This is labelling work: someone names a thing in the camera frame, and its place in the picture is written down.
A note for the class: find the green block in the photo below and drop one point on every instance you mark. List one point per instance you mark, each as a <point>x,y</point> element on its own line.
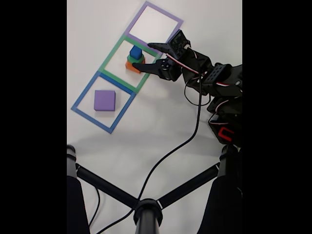
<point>132,59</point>

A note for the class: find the orange block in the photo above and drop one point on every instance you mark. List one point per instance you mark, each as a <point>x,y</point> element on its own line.
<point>130,68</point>

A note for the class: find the small blue block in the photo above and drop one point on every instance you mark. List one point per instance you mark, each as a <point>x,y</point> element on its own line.
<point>135,51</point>

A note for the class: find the large purple block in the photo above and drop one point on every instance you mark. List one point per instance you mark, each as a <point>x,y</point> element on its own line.
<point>104,100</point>

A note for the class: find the purple tape square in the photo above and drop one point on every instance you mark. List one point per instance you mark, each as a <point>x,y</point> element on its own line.
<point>163,11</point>

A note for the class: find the green tape square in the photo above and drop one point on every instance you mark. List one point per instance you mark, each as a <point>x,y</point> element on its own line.
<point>116,51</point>

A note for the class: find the blue tape square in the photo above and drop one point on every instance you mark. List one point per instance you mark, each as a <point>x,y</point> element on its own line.
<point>84,93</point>

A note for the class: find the red table clamp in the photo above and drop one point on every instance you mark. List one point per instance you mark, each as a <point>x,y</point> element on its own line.
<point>220,132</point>

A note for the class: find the black tripod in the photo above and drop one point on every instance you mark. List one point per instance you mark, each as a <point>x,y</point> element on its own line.
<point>147,217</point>

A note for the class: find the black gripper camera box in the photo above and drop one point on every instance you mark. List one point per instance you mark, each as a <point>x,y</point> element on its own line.
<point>178,45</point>

